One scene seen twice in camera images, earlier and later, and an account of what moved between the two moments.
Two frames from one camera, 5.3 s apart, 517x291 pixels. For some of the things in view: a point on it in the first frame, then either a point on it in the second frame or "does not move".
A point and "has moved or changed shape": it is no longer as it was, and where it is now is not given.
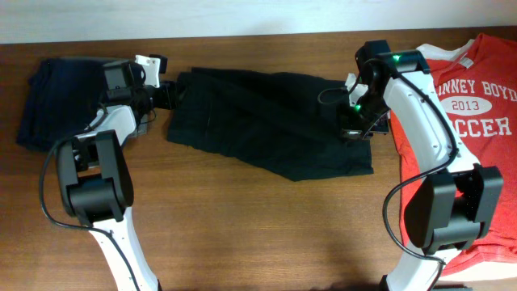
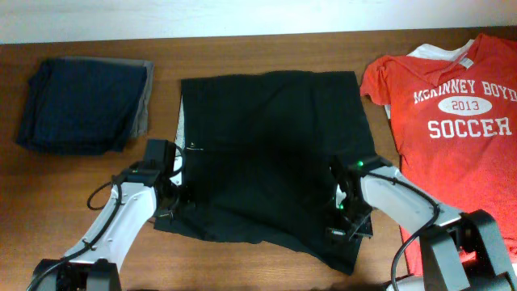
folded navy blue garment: (64, 95) does not move
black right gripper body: (351, 122) -> (348, 226)
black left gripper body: (162, 95) -> (170, 198)
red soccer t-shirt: (476, 88) does not move
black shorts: (287, 124) has moved or changed shape
